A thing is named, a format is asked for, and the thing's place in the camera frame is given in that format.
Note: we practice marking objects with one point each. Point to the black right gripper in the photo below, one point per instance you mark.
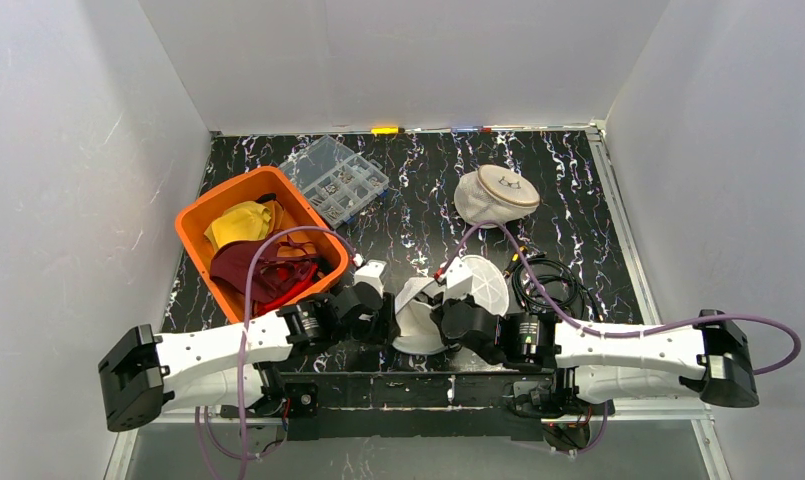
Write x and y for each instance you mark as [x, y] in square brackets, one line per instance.
[438, 317]

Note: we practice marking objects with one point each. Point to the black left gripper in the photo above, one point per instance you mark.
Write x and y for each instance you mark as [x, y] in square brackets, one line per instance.
[385, 327]

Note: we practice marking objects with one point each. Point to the white mesh bag blue trim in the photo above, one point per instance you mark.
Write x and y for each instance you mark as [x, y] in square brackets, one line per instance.
[418, 335]

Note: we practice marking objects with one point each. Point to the maroon bra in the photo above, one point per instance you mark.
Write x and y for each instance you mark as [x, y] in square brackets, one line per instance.
[231, 265]

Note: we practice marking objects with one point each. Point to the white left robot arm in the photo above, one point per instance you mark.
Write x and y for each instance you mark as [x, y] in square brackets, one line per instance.
[146, 373]

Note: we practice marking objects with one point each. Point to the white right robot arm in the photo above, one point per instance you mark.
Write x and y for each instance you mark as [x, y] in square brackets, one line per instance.
[596, 363]

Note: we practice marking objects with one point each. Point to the red mesh bag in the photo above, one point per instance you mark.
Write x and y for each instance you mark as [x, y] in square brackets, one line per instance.
[278, 284]

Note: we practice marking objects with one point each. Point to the white mesh bag beige trim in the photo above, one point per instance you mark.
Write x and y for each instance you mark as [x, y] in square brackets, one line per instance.
[495, 194]

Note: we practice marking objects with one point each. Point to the black yellow screwdriver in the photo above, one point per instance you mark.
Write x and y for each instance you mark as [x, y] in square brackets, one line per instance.
[515, 261]

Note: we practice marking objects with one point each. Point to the orange plastic basin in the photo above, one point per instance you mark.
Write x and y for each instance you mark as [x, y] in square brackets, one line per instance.
[192, 222]

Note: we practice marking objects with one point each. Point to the clear plastic screw box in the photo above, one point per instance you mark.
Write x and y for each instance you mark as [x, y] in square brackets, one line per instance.
[337, 181]

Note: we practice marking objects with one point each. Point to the yellow cloth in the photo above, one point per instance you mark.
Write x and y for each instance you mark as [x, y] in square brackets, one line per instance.
[246, 221]

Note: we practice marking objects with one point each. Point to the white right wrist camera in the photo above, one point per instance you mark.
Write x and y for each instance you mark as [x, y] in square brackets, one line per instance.
[456, 281]

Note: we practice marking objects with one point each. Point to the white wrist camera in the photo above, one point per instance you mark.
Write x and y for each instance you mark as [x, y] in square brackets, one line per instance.
[372, 273]
[456, 281]

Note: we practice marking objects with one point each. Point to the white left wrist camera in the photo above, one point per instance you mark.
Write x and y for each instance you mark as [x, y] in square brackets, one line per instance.
[372, 273]

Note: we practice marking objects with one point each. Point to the yellow marker on wall edge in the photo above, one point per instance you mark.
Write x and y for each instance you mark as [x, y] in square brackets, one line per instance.
[394, 130]

